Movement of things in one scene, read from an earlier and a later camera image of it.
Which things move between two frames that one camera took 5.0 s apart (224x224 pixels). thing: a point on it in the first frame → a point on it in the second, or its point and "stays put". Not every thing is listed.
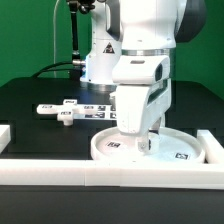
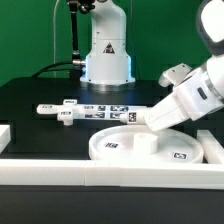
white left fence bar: x=5 y=137 stays put
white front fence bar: x=106 y=173 stays put
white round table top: x=176 y=146 stays put
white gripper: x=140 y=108 → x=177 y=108
